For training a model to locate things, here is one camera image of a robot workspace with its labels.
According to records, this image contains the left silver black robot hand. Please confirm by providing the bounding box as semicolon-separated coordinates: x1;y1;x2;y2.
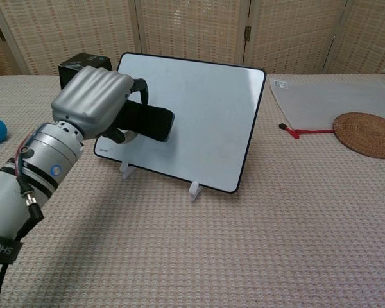
51;67;150;144

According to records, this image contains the black whiteboard eraser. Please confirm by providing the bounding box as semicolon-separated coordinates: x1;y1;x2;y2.
117;101;175;142

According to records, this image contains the black cardboard box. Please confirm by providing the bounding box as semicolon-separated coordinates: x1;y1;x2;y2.
58;53;112;91

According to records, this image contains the white plastic board stand foot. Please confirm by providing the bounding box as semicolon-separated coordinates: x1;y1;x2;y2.
119;160;136;179
188;181;207;203

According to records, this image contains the woven folding screen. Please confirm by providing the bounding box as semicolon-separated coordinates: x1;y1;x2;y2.
0;0;385;78

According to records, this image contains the beige waffle tablecloth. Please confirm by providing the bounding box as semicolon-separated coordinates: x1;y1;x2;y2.
0;73;385;308

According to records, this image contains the translucent pouch with red zipper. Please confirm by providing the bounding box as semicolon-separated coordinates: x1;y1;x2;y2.
269;80;385;140

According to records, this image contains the round woven rattan coaster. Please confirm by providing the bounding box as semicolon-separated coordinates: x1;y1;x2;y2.
332;112;385;160

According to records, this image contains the white board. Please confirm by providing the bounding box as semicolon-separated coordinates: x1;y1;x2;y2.
93;52;267;194

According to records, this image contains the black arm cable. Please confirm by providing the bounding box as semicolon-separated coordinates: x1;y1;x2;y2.
0;175;46;308

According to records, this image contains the black strap with white letters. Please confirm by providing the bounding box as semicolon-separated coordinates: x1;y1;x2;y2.
0;233;23;266

